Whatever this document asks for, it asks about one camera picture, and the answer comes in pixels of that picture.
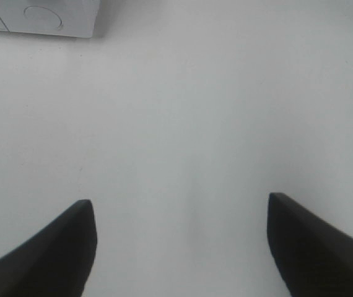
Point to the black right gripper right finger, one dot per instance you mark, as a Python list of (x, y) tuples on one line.
[(313, 257)]

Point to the round white door button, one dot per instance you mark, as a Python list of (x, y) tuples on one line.
[(42, 18)]

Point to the white microwave oven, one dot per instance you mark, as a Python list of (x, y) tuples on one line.
[(68, 18)]

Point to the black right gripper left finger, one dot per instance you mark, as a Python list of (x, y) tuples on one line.
[(57, 261)]

